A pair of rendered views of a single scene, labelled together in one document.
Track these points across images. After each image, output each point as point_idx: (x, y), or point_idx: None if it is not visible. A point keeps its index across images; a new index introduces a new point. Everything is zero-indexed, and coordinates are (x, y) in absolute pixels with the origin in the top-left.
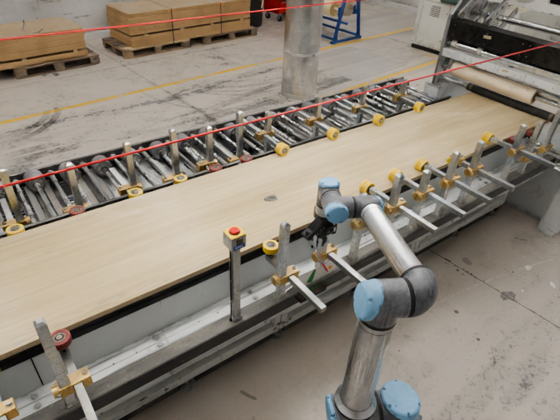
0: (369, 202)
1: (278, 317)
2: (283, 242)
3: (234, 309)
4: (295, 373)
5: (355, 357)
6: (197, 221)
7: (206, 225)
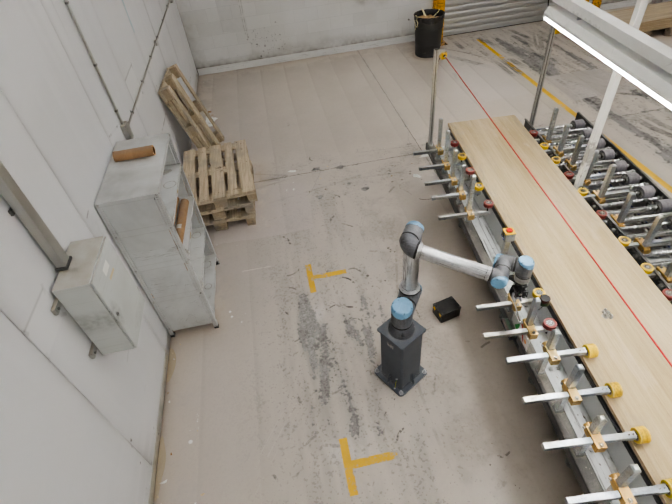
0: (494, 268)
1: None
2: None
3: None
4: (492, 377)
5: None
6: (578, 263)
7: (571, 266)
